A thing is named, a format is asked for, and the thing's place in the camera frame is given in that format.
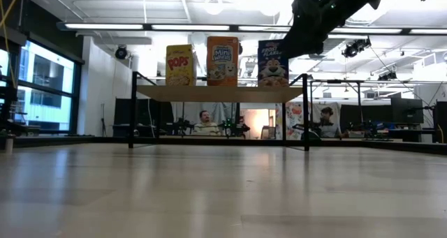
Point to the yellow Corn Pops cereal box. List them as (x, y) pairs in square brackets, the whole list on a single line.
[(179, 67)]

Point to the colourful printed poster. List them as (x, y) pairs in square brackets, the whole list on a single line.
[(295, 114)]

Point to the orange Mini Wheats cereal box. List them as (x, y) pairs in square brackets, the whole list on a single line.
[(222, 63)]

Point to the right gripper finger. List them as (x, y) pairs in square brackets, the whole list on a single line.
[(305, 42)]

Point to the blue Frosted Flakes cereal box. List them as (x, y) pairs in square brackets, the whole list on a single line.
[(272, 72)]

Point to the white globe pendant lamp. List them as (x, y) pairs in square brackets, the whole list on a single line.
[(213, 6)]

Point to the large glass window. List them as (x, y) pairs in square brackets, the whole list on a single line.
[(45, 70)]

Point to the white cup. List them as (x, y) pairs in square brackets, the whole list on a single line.
[(9, 145)]

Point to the person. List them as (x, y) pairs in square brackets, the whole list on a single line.
[(206, 128), (326, 126)]

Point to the round black ceiling speaker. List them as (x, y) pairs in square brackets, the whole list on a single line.
[(121, 52), (240, 49)]

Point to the black aluminium table frame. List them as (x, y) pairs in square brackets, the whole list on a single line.
[(209, 140)]

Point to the black background cabinet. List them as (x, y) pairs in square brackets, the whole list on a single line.
[(440, 123)]

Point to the black background robot arm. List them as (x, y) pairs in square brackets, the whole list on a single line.
[(230, 128), (307, 130), (182, 126)]

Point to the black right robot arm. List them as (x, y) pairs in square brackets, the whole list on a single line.
[(359, 2)]

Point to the black computer monitor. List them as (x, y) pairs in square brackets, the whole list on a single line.
[(406, 110)]

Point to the wooden shelf black metal legs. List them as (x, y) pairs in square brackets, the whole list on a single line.
[(216, 94)]

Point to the black ceiling spotlight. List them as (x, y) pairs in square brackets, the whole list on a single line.
[(354, 49), (387, 75)]

